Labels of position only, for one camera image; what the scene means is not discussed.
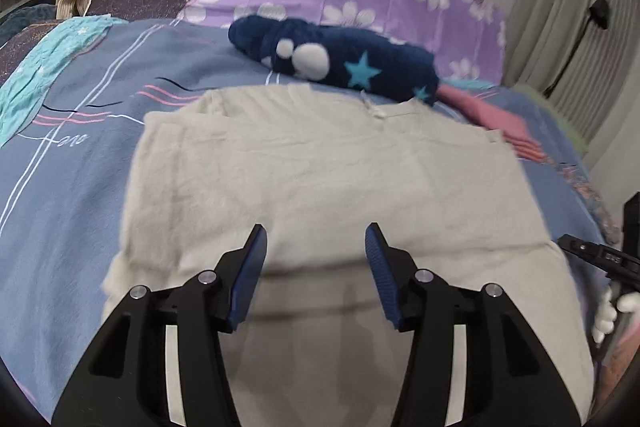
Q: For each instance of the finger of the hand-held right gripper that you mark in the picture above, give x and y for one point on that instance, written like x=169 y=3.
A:
x=595 y=253

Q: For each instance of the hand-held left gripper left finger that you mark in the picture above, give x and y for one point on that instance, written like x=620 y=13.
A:
x=247 y=277

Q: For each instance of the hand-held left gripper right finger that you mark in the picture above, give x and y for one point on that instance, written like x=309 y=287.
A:
x=382 y=277

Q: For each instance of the beige cloth garment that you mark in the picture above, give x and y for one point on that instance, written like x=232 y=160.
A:
x=325 y=167

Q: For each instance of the person's right hand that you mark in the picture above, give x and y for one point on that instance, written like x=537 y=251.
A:
x=606 y=314

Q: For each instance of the floral patterned cloth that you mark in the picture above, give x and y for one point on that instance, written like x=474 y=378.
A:
x=590 y=197

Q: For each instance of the light green cloth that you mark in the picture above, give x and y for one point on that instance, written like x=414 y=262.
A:
x=565 y=117

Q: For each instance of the folded pink cloth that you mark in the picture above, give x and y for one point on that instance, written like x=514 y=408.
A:
x=495 y=117

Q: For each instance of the blue striped bedsheet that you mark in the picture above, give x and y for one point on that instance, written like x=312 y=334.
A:
x=75 y=207

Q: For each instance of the navy star plush blanket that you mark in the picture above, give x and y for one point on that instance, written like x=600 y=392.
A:
x=360 y=57

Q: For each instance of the teal star cloth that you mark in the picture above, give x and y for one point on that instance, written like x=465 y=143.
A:
x=45 y=62

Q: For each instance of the dark teal fluffy blanket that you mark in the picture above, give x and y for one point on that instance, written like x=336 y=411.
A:
x=25 y=19

